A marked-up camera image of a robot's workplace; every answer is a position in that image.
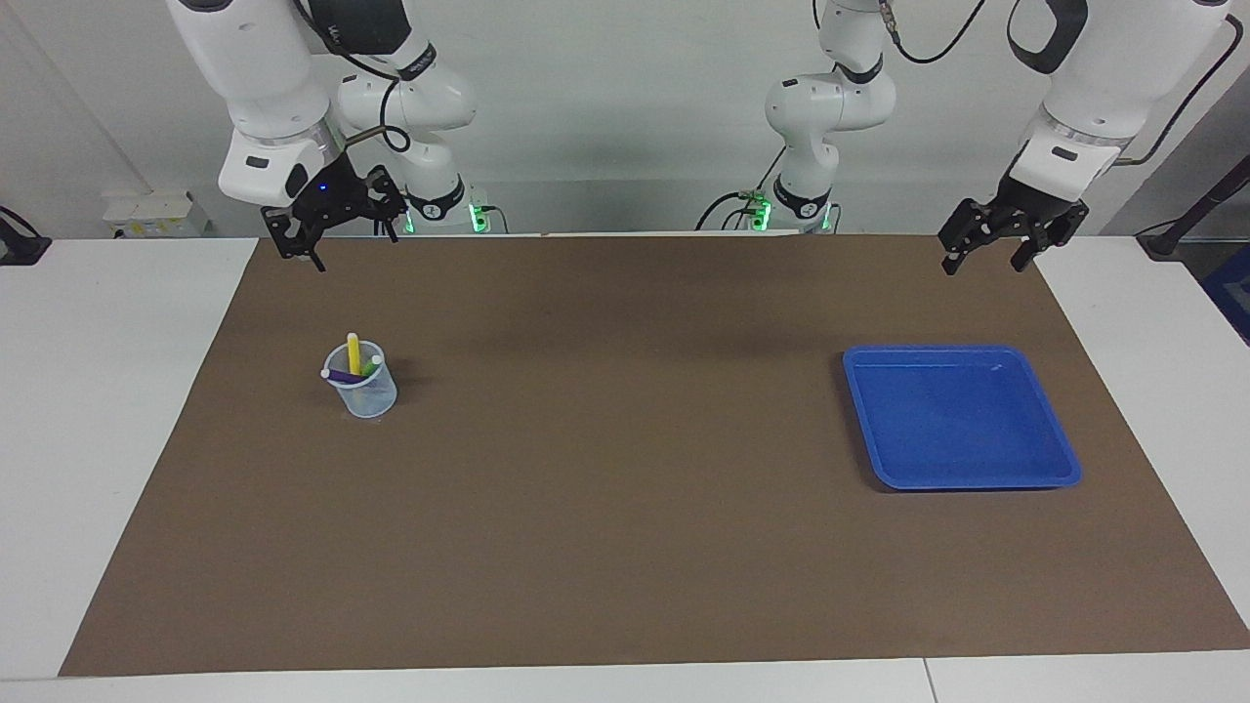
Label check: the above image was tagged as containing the brown table mat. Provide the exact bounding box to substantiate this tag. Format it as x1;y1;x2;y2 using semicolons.
59;232;1250;678

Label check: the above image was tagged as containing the white power strip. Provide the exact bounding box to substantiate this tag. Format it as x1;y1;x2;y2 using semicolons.
103;190;212;238

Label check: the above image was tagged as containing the black slanted pole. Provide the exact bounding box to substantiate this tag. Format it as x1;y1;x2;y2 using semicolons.
1138;156;1250;260

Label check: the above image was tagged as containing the blue box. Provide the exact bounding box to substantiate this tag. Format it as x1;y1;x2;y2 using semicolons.
1203;244;1250;348

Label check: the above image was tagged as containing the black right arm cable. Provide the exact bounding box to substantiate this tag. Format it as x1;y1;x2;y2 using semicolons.
293;0;416;155

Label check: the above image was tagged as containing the blue plastic tray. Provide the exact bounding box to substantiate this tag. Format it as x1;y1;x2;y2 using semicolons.
843;345;1083;491

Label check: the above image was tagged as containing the black clamp mount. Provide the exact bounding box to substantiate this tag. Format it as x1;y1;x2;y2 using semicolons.
0;207;52;267

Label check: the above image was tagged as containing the translucent plastic cup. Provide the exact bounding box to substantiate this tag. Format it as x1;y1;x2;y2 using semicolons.
323;341;398;419

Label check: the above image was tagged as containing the black left base cable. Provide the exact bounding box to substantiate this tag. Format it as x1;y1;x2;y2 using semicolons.
695;145;788;232

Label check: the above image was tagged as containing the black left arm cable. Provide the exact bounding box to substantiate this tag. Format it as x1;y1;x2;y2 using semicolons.
879;0;1246;167

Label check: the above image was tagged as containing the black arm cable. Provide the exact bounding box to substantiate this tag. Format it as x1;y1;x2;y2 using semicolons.
293;0;416;155
879;0;1246;167

